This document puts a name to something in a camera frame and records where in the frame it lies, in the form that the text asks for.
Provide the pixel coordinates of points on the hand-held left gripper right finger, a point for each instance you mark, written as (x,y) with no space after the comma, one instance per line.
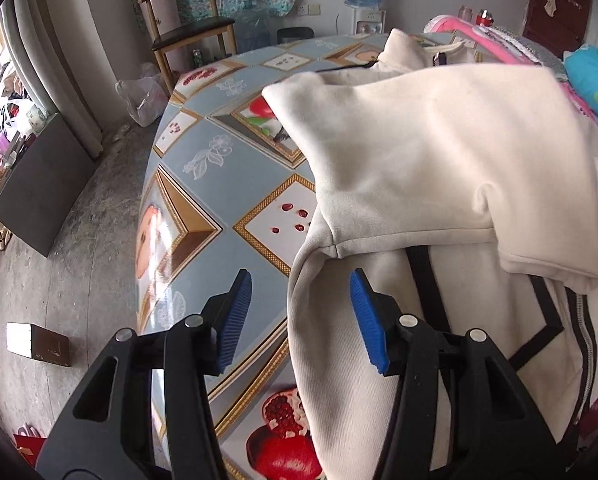
(369,327)

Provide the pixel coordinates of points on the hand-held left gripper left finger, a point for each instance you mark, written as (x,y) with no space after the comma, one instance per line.
(236,312)

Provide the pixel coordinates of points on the cream zip jacket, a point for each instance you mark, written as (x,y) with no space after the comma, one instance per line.
(429,135)

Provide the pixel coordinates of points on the patterned fruit print tablecloth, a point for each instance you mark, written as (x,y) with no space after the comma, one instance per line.
(219,195)

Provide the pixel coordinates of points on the blue patterned pillow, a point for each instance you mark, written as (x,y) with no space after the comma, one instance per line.
(594,75)

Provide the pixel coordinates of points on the brown and white box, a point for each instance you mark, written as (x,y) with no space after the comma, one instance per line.
(44,345)

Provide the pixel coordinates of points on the grey patterned pillow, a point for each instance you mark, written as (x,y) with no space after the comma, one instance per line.
(534,47)

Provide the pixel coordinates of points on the dark grey cabinet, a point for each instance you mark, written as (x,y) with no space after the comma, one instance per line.
(44,185)

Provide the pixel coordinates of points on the clear plastic bag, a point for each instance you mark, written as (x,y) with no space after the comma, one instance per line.
(144,100)

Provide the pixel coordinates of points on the dark red door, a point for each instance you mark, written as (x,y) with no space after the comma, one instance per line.
(571,25)

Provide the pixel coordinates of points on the red bag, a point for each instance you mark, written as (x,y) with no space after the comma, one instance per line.
(29,447)

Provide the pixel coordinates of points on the beige slippers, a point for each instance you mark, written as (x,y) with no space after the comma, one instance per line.
(0,237)

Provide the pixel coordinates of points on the pink floral blanket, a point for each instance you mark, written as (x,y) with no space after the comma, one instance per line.
(499,40)

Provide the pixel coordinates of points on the small can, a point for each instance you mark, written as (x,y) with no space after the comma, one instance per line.
(197,56)

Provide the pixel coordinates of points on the white jar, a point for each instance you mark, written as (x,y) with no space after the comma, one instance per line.
(36,116)

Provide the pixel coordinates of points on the bluish plastic bag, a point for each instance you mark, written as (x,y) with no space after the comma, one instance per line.
(254,32)

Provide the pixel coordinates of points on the wooden chair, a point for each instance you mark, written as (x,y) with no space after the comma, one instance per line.
(194,32)

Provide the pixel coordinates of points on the black rounded object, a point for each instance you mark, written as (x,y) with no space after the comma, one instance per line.
(295,35)

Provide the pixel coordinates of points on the white water dispenser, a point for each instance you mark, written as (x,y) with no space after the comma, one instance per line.
(366,22)

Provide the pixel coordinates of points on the pale pink cylinder bin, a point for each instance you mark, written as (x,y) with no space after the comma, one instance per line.
(166,10)

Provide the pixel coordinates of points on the grey curtain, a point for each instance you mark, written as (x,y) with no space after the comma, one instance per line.
(54,60)

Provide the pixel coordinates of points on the white wall socket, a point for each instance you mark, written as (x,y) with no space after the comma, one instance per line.
(308,9)

